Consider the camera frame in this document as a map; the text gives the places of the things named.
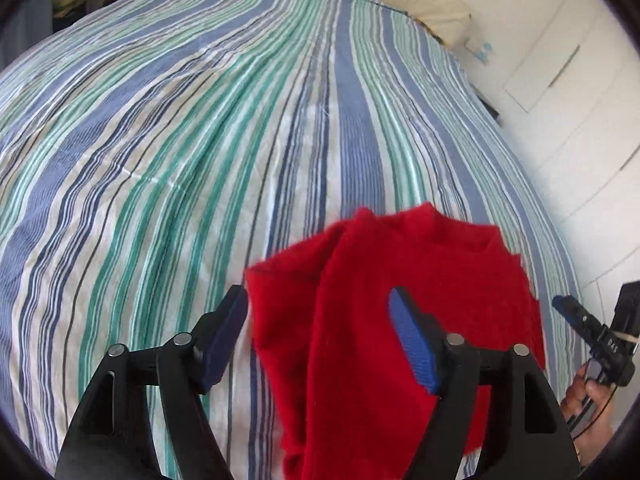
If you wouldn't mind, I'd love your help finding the red knit sweater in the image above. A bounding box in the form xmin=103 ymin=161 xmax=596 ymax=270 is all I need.
xmin=244 ymin=202 xmax=546 ymax=480

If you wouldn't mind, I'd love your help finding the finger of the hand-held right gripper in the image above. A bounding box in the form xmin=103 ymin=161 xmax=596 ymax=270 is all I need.
xmin=551 ymin=296 xmax=609 ymax=357

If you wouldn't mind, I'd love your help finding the grey-blue curtain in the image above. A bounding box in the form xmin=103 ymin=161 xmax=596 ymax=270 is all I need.
xmin=7 ymin=0 xmax=57 ymax=58

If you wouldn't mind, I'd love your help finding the black cable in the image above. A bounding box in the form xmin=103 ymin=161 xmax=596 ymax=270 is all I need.
xmin=564 ymin=385 xmax=617 ymax=441

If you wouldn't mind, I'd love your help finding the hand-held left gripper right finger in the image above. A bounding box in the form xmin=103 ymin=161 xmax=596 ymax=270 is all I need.
xmin=389 ymin=287 xmax=581 ymax=480

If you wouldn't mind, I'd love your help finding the white wall socket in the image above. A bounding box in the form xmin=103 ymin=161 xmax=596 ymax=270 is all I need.
xmin=467 ymin=37 xmax=497 ymax=66

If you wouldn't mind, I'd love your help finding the striped bed cover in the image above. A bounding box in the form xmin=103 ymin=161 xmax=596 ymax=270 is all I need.
xmin=0 ymin=0 xmax=586 ymax=480

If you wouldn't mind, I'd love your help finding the person's right hand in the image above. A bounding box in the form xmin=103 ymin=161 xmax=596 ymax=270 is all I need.
xmin=560 ymin=364 xmax=615 ymax=467

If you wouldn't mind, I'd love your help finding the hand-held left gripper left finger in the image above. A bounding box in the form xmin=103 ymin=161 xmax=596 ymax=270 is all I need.
xmin=54 ymin=285 xmax=249 ymax=480

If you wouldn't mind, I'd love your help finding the white wardrobe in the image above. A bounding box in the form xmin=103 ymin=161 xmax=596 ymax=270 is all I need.
xmin=500 ymin=0 xmax=640 ymax=283

